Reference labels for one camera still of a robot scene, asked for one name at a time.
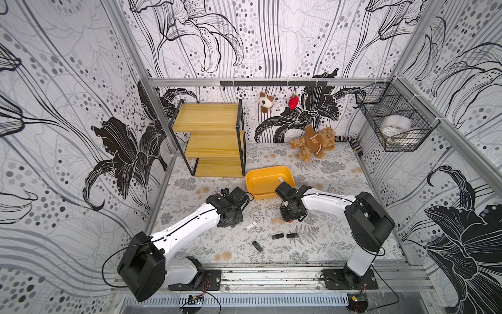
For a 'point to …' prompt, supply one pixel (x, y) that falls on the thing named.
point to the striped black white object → (352, 141)
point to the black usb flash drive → (291, 235)
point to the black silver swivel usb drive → (257, 245)
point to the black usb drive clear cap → (277, 236)
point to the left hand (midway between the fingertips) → (235, 222)
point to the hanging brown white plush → (266, 102)
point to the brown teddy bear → (313, 142)
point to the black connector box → (357, 302)
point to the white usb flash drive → (251, 225)
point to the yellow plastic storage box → (262, 183)
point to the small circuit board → (197, 299)
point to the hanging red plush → (293, 101)
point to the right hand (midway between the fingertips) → (288, 214)
